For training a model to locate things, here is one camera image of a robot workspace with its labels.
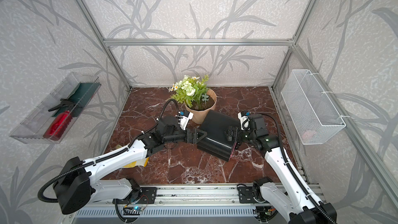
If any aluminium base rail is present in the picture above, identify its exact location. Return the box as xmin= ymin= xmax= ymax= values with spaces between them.
xmin=55 ymin=183 xmax=333 ymax=224

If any red handled garden tool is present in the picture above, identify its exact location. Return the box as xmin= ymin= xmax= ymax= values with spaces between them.
xmin=43 ymin=110 xmax=73 ymax=141

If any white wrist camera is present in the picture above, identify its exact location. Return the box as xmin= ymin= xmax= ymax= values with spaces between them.
xmin=177 ymin=111 xmax=193 ymax=131
xmin=238 ymin=111 xmax=250 ymax=130

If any clear plastic wall tray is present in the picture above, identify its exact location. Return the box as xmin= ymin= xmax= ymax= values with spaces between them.
xmin=10 ymin=73 xmax=101 ymax=144

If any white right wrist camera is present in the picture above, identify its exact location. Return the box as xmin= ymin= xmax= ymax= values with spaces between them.
xmin=238 ymin=111 xmax=250 ymax=130

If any dark green pad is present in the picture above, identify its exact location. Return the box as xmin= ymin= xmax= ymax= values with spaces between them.
xmin=48 ymin=83 xmax=101 ymax=118

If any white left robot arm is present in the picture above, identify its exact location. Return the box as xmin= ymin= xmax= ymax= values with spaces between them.
xmin=37 ymin=111 xmax=207 ymax=215

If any artificial green flower plant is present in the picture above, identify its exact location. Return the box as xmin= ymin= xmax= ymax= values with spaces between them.
xmin=169 ymin=75 xmax=209 ymax=110

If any black mini drawer cabinet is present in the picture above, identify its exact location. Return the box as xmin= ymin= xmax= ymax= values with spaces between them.
xmin=197 ymin=110 xmax=240 ymax=162

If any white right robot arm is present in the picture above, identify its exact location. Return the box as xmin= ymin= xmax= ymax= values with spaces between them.
xmin=228 ymin=111 xmax=337 ymax=224

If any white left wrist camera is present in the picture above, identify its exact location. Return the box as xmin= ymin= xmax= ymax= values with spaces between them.
xmin=177 ymin=111 xmax=193 ymax=131

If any yellow white work glove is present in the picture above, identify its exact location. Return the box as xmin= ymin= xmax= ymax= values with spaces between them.
xmin=115 ymin=145 xmax=148 ymax=169

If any white wire mesh basket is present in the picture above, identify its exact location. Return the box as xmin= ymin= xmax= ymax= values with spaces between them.
xmin=281 ymin=69 xmax=346 ymax=145

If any pink item in basket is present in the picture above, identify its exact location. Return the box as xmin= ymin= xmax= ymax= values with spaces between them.
xmin=301 ymin=130 xmax=317 ymax=143

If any beige ribbed flower pot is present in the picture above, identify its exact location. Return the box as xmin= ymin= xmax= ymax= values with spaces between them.
xmin=185 ymin=89 xmax=217 ymax=124

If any aluminium cage frame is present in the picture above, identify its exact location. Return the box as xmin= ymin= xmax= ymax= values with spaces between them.
xmin=74 ymin=0 xmax=398 ymax=207

